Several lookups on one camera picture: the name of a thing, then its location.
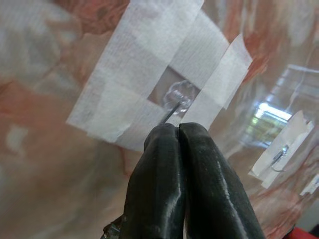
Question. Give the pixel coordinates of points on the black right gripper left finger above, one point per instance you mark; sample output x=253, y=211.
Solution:
x=157, y=186

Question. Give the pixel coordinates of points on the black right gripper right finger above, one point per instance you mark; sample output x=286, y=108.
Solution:
x=214, y=194

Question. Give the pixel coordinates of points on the clear adhesive hook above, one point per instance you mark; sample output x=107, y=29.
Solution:
x=180, y=95

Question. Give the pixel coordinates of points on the white cloth tape strip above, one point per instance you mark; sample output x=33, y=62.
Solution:
x=119, y=62
x=219, y=84
x=199, y=42
x=124, y=117

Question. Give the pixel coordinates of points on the white tape patch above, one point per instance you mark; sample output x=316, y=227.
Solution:
x=311, y=185
x=294, y=139

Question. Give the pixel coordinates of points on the marble-pattern board with red edge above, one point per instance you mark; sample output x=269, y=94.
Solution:
x=37, y=154

